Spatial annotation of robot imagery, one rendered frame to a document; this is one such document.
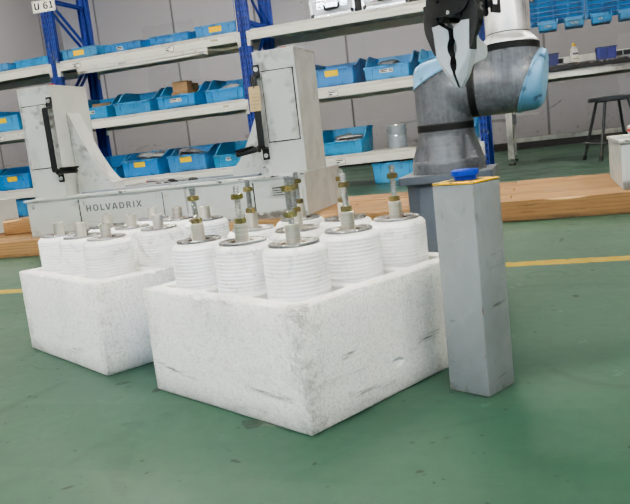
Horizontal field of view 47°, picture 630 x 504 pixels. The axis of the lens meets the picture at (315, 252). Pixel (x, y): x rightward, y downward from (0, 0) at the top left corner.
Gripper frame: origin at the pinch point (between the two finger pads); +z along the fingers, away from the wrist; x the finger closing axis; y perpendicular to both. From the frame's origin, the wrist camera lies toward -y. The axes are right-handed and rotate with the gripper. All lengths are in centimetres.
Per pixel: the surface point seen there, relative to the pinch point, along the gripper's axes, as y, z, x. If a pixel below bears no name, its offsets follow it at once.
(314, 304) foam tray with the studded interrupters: -23.3, 28.2, 9.6
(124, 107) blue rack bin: 241, -42, 506
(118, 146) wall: 449, -21, 898
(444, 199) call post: -3.2, 16.8, 1.5
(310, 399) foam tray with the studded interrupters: -26.0, 40.8, 9.6
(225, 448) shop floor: -35, 46, 17
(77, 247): -22, 22, 80
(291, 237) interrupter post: -19.8, 19.7, 16.6
